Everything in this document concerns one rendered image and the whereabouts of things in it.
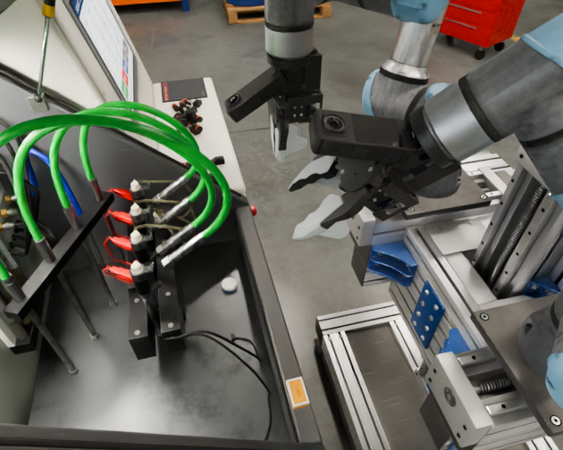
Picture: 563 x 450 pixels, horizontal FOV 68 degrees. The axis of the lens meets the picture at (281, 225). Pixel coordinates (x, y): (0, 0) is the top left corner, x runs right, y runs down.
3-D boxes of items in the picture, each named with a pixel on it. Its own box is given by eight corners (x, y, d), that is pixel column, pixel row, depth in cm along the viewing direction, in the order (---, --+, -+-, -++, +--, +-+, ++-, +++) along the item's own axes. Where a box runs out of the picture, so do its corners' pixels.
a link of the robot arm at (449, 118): (472, 118, 39) (449, 62, 43) (427, 144, 41) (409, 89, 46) (504, 154, 43) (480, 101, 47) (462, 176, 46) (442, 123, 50)
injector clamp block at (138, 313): (191, 365, 93) (180, 328, 82) (145, 376, 91) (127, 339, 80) (179, 254, 116) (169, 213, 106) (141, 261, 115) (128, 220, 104)
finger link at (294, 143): (308, 167, 81) (310, 125, 74) (278, 172, 80) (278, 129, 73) (304, 158, 83) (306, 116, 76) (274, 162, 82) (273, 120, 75)
